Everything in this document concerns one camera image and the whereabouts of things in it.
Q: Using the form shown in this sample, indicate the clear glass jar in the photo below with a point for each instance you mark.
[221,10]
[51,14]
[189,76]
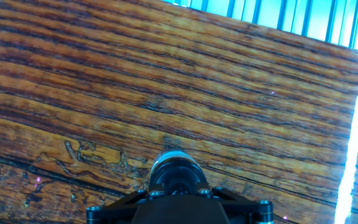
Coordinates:
[172,155]

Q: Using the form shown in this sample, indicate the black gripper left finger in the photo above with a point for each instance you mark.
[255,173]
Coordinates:
[117,208]

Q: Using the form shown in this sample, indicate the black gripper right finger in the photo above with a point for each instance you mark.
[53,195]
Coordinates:
[247,211]

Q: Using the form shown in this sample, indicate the wood grain table mat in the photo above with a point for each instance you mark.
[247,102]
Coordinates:
[166,93]

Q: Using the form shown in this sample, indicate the black knobbed jar lid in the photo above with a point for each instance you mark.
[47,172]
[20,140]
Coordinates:
[176,175]

